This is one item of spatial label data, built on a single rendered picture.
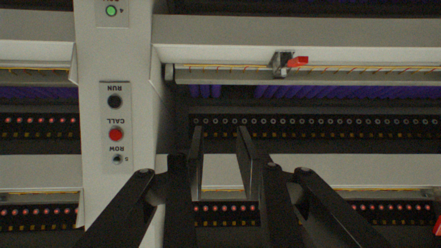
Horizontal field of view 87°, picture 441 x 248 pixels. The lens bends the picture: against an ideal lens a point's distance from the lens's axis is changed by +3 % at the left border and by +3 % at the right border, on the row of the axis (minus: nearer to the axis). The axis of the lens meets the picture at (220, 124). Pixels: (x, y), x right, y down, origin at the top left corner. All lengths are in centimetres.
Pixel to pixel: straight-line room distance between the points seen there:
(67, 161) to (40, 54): 15
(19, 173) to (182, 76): 26
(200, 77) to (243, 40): 9
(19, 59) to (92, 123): 16
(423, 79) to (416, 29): 9
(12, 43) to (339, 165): 47
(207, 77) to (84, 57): 16
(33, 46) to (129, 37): 13
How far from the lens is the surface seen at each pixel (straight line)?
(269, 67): 37
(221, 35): 33
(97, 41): 35
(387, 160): 42
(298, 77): 38
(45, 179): 40
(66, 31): 38
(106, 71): 34
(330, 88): 45
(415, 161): 44
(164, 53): 34
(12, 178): 42
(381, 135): 59
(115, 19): 35
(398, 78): 46
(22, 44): 40
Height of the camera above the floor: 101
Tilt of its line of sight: 5 degrees up
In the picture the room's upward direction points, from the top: 180 degrees counter-clockwise
